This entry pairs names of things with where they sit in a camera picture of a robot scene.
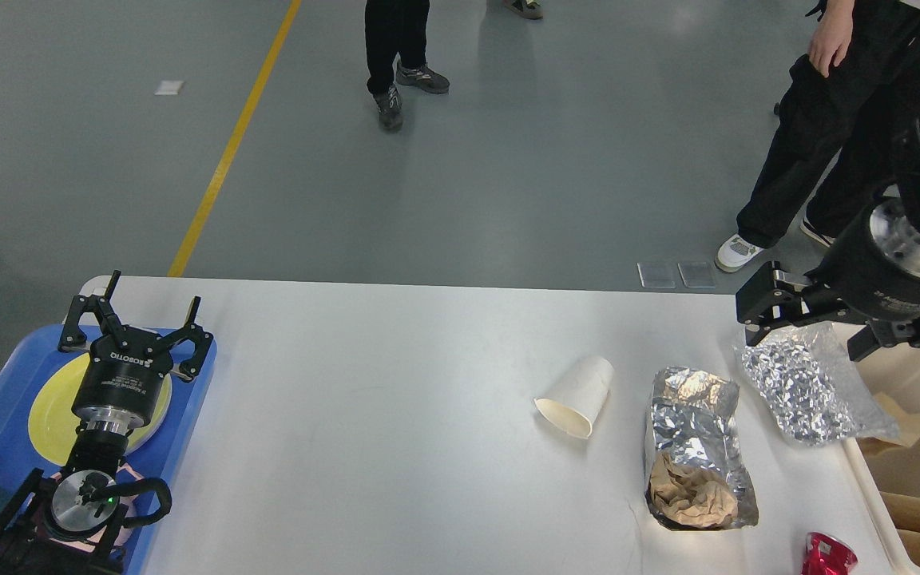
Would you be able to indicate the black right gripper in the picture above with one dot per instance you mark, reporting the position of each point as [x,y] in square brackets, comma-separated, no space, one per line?
[872,267]

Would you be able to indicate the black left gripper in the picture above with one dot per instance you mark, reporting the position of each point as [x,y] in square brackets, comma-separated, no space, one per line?
[128,379]

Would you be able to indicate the foil sheet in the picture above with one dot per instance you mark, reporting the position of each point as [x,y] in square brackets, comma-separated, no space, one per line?
[812,389]

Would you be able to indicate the yellow plastic plate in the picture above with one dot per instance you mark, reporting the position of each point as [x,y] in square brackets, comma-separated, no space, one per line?
[52,426]

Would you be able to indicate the pink HOME mug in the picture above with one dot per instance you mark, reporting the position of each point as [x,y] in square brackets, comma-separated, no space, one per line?
[74,519]

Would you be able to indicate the foil tray with paper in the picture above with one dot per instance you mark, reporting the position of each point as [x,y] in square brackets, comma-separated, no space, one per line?
[692,417]

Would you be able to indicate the brown paper wad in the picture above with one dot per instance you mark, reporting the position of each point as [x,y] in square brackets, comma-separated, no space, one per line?
[690,496]

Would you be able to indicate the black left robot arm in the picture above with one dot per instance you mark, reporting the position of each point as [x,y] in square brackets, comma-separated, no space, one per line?
[23,548]

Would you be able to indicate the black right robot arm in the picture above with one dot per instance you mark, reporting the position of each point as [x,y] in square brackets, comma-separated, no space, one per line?
[906,155]

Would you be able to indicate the brown paper in bin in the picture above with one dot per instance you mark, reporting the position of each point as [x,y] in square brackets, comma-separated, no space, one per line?
[908,429]

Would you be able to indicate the person in grey shirt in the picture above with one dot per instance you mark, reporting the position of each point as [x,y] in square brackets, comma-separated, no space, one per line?
[857,86]

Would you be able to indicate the red crumpled wrapper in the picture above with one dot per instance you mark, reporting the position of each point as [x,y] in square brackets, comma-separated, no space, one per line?
[825,554]

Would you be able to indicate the white paper cup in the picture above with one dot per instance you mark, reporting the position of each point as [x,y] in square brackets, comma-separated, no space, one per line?
[574,402]

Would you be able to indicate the person in black trousers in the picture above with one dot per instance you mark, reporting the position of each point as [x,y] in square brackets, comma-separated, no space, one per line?
[395,41]

